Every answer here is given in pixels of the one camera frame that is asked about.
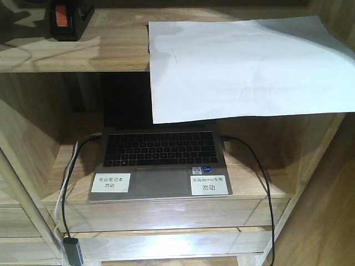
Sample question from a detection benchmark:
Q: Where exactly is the wooden shelf unit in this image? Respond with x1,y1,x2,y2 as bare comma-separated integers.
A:
1,1,354,265

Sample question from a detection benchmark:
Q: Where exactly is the grey open laptop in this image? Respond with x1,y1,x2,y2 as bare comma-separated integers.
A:
88,71,232,201

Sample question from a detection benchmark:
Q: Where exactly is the white left label sticker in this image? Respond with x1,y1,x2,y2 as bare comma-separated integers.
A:
91,173,131,193

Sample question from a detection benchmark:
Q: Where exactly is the white right label sticker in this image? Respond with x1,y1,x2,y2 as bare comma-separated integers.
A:
190,175,229,196

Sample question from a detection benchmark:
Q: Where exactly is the white label sticker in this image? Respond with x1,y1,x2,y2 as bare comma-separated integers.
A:
91,173,131,193
190,175,229,196

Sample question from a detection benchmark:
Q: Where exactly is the black left laptop cable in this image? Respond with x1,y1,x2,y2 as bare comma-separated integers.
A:
61,135,101,238

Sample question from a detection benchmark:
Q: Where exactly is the black laptop cable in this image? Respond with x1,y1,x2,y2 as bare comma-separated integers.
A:
61,135,101,238
220,135,276,266

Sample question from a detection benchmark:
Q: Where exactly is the black orange stapler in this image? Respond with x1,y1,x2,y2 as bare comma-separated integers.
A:
49,0,95,42

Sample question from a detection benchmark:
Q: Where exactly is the black right laptop cable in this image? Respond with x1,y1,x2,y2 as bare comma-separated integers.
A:
220,135,276,266

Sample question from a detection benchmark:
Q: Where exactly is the white paper sheet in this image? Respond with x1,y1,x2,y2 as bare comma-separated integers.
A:
149,16,354,124

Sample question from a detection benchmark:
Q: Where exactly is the grey usb hub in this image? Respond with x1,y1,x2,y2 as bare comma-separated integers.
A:
63,237,84,266

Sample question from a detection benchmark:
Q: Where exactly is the white cable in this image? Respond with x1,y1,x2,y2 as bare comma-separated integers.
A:
53,132,102,266

